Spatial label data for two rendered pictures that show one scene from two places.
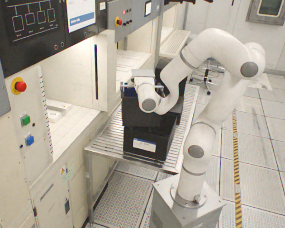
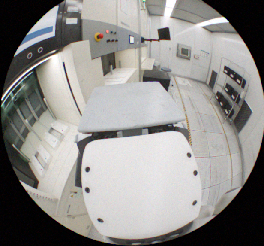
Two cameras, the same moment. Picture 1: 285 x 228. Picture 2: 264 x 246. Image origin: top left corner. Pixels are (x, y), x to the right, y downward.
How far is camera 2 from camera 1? 1.23 m
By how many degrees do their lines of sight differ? 11
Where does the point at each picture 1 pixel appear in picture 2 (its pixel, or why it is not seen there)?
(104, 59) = (74, 76)
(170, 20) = (144, 53)
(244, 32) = (176, 61)
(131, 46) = (123, 65)
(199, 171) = not seen: hidden behind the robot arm
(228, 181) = not seen: hidden behind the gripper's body
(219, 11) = (164, 51)
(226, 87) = not seen: outside the picture
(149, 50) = (135, 66)
